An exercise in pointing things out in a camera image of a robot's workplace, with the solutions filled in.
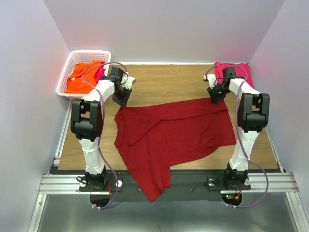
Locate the dark red t shirt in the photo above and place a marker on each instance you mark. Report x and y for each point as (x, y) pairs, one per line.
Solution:
(151, 139)

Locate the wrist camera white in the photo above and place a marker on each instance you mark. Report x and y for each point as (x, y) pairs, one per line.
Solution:
(127, 81)
(211, 79)

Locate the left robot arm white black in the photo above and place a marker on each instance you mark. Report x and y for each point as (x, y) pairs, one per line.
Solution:
(87, 121)

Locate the folded pink t shirt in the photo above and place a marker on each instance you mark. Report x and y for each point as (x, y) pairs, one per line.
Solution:
(239, 70)

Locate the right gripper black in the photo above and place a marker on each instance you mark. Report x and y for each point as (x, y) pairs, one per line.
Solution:
(214, 98)

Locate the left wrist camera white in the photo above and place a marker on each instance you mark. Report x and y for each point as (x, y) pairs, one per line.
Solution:
(127, 81)

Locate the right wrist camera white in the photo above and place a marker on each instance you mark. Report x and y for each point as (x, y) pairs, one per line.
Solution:
(211, 79)

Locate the pink t shirt in basket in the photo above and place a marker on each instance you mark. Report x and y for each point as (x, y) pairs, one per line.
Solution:
(100, 73)

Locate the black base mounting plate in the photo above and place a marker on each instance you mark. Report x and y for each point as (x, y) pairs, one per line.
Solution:
(184, 186)

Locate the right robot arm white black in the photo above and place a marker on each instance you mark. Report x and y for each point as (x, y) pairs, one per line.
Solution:
(252, 113)

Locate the aluminium frame rail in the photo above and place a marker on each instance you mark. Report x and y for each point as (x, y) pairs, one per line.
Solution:
(68, 184)

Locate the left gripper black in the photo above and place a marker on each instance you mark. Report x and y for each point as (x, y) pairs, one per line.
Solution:
(122, 101)

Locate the orange t shirt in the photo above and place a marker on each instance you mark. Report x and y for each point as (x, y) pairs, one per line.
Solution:
(75, 84)

